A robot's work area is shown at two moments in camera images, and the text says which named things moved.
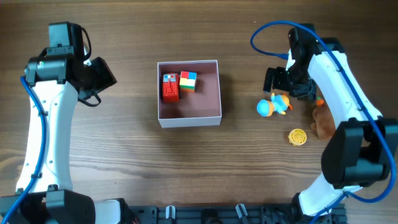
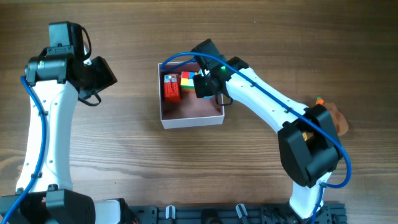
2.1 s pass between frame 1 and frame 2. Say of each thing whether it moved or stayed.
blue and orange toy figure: moved
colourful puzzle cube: stayed
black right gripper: moved
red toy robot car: stayed
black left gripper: stayed
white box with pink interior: stayed
